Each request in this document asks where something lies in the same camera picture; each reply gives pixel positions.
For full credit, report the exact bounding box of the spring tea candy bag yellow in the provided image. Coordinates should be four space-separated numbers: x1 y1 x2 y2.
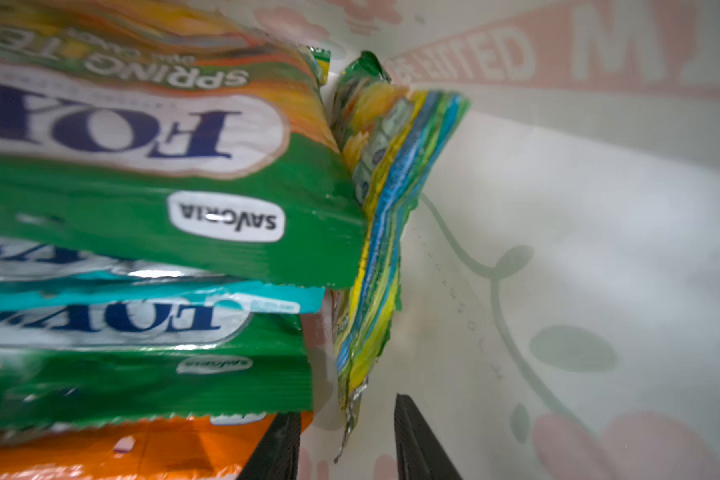
331 51 470 446

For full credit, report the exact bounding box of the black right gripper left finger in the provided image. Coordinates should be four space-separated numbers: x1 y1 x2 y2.
237 413 302 480

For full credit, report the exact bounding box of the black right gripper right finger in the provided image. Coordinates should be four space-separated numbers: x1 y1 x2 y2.
394 394 462 480

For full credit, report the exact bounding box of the white paper bag red print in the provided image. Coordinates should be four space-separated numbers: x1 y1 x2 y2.
201 1 720 479

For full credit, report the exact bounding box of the green spring tea candy bag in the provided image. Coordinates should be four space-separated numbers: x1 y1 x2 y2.
0 1 367 288

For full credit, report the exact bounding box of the orange candy bag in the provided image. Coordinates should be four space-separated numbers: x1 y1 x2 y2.
0 411 314 480

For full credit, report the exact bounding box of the green candy bag in bag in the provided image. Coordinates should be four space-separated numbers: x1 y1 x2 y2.
0 301 313 431

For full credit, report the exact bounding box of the teal green candy bag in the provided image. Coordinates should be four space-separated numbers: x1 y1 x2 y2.
0 236 325 314

